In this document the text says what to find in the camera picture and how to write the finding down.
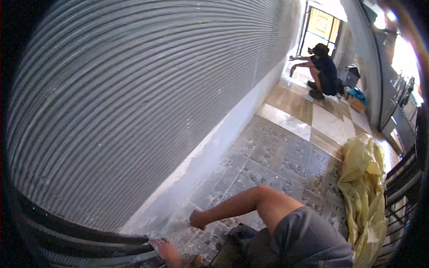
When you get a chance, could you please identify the person's legs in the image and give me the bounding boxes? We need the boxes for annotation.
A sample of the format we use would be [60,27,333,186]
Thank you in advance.
[209,224,273,268]

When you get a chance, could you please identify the yellow plastic sheet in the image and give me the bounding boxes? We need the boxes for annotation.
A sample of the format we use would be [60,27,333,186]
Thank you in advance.
[337,133,389,268]

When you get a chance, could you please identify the blue cloth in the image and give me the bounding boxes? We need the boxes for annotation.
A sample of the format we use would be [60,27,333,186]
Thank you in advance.
[347,87,369,105]

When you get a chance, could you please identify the person's right hand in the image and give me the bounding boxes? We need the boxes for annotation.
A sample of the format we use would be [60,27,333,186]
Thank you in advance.
[189,209,210,231]

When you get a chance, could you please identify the window with metal grille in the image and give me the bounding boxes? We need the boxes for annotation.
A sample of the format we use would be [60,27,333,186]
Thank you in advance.
[299,5,343,56]

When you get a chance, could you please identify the cardboard box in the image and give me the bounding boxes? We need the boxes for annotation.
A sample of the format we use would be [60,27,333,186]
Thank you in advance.
[347,96,366,113]

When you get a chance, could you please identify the black metal railing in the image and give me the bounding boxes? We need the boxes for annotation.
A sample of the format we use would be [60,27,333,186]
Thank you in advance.
[375,104,429,268]

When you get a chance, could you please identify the person's left hand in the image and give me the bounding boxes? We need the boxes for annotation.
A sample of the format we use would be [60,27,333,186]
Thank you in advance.
[148,238,204,268]

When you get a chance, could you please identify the grey bin with black lid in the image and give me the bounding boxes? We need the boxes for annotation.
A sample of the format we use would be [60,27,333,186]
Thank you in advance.
[342,64,361,88]

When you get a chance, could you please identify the grey corrugated roller shutter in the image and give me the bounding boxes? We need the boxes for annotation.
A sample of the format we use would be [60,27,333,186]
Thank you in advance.
[5,0,301,268]

